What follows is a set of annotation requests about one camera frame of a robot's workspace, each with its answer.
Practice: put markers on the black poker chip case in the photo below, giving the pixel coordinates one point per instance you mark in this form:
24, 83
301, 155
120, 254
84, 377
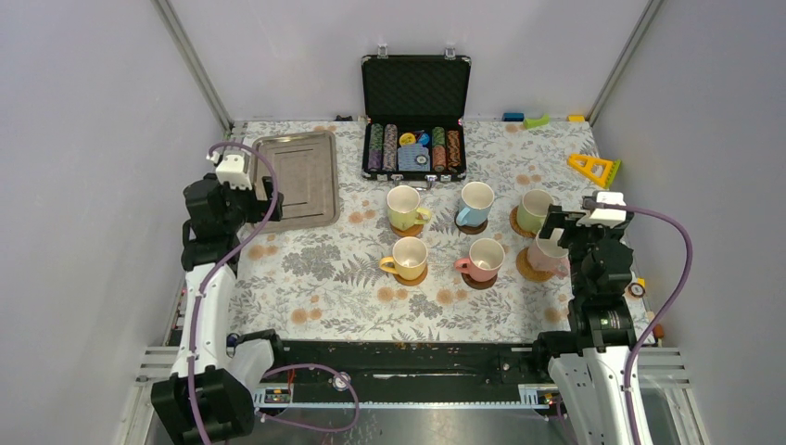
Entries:
414, 108

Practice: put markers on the pink mug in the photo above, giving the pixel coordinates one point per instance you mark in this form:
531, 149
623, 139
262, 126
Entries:
483, 262

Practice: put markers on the woven cork coaster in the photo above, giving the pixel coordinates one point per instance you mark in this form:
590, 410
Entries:
524, 267

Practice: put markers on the tape roll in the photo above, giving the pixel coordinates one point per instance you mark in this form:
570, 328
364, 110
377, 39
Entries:
637, 289

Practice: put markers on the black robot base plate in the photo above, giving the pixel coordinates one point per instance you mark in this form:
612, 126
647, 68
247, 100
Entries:
395, 374

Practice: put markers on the woven rattan coaster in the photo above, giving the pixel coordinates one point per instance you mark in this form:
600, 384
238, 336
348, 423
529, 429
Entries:
516, 227

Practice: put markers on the pale yellow mug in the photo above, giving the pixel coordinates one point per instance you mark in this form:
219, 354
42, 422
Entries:
404, 210

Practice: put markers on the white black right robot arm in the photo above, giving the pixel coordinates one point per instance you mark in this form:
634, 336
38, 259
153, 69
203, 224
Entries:
593, 364

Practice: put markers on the silver metal tray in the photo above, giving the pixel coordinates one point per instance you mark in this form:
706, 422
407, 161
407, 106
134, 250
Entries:
307, 172

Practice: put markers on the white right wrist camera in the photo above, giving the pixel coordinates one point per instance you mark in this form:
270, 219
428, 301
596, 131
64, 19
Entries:
605, 207

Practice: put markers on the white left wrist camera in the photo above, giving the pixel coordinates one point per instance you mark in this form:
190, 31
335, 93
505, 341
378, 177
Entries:
233, 169

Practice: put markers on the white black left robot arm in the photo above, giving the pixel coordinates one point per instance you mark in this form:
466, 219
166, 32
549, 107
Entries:
207, 396

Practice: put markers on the green toy block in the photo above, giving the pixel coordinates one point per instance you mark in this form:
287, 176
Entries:
531, 122

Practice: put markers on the dark walnut wooden coaster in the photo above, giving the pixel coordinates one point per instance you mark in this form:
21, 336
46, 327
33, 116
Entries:
473, 230

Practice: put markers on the light brown wooden coaster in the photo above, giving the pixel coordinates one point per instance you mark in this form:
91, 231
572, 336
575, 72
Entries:
411, 282

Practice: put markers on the blue toy block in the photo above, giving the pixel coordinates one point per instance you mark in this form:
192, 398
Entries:
513, 116

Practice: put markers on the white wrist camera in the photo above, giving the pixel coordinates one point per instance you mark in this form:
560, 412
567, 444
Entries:
605, 207
233, 169

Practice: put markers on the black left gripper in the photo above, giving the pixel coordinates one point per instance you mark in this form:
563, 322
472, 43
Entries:
259, 206

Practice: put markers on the yellow triangle toy block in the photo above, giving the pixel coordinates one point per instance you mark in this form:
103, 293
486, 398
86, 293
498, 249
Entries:
601, 172

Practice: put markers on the light green mug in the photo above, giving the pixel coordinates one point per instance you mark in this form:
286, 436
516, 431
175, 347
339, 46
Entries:
532, 210

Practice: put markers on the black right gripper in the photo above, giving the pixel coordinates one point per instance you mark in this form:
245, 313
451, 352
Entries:
556, 217

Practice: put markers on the orange wooden coaster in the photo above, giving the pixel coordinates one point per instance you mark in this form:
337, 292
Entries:
414, 230

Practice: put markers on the dark brown wooden coaster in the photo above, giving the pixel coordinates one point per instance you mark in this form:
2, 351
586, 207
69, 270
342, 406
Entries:
480, 285

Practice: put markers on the floral table mat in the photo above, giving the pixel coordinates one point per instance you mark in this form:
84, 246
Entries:
325, 283

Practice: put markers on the light blue mug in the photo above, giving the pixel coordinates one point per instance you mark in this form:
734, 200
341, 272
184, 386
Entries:
476, 200

